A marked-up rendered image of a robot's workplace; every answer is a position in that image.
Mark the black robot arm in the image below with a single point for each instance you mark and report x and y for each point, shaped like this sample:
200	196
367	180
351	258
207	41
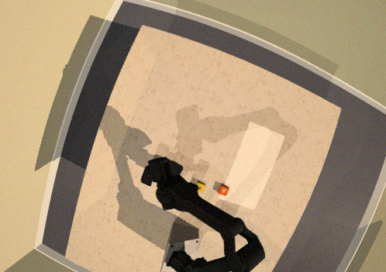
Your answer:
185	198

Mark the yellow block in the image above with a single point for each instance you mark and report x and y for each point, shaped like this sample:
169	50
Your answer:
201	186

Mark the orange block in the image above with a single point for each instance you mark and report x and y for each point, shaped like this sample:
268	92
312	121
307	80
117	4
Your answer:
223	190

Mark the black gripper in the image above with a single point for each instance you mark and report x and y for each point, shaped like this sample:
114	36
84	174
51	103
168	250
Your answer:
147	179

